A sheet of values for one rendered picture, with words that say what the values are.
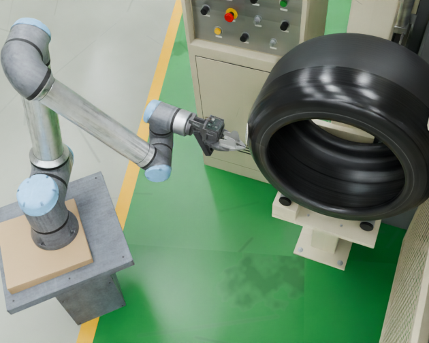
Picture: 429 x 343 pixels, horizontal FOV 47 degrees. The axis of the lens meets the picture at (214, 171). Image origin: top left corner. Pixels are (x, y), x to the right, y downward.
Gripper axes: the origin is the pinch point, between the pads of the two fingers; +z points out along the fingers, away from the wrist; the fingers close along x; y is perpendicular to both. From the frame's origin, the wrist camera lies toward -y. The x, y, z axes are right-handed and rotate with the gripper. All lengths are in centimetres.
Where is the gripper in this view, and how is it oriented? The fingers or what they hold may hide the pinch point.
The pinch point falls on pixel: (242, 148)
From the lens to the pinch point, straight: 171.4
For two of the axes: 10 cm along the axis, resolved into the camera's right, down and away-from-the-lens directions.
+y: 0.4, -5.7, -8.2
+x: 4.0, -7.4, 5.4
